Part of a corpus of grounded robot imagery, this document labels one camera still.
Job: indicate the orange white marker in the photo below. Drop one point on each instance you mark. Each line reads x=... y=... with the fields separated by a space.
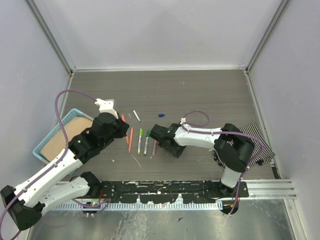
x=126 y=128

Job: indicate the striped black white cloth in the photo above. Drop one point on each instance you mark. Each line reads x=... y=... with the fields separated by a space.
x=264 y=157

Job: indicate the white marker green end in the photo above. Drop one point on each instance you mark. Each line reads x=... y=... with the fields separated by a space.
x=146 y=143

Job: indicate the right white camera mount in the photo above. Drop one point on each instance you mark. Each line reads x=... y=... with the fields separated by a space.
x=182 y=121

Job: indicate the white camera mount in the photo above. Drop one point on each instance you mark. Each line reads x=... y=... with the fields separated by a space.
x=182 y=121
x=107 y=106

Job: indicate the white marker blue end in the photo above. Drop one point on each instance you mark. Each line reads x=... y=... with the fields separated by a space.
x=136 y=115

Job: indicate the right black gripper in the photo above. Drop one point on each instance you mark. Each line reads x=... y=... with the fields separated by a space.
x=177 y=152

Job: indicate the white marker lime end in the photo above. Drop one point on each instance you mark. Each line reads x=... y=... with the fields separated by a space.
x=139 y=141

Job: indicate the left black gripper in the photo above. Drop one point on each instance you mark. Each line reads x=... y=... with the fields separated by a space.
x=123 y=126

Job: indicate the pink highlighter pen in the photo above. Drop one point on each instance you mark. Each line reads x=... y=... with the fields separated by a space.
x=154 y=147

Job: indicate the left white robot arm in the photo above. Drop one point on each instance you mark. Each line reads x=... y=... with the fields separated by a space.
x=28 y=202

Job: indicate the light blue plastic basket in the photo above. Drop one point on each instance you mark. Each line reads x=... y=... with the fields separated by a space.
x=68 y=117

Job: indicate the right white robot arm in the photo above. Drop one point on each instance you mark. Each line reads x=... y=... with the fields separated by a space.
x=231 y=147

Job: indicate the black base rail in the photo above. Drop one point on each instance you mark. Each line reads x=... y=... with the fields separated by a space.
x=160 y=192

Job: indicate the orange slim pen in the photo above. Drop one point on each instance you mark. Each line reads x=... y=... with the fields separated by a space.
x=130 y=139

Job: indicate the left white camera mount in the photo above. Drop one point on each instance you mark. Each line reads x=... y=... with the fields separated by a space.
x=107 y=106

